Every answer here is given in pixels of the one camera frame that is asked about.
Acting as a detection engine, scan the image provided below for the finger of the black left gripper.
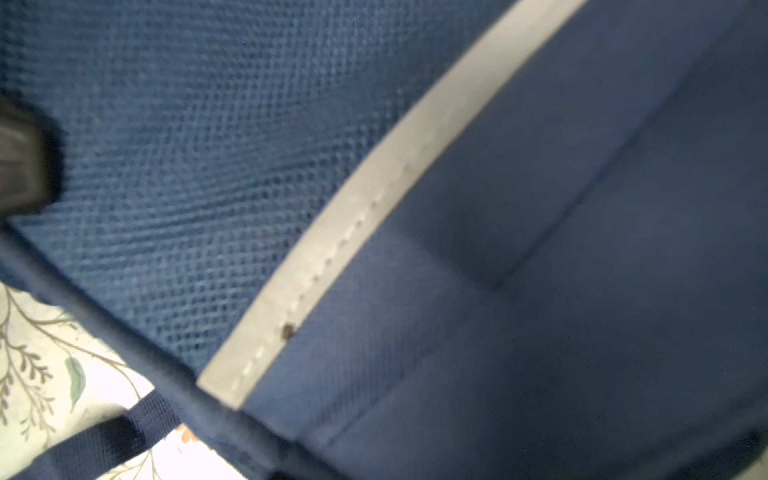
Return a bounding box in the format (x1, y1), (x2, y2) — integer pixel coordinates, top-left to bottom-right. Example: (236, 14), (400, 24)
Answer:
(1, 95), (57, 219)

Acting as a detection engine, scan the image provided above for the navy blue student backpack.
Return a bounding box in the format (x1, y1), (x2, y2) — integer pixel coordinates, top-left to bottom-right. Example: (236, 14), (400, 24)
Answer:
(1, 1), (767, 479)

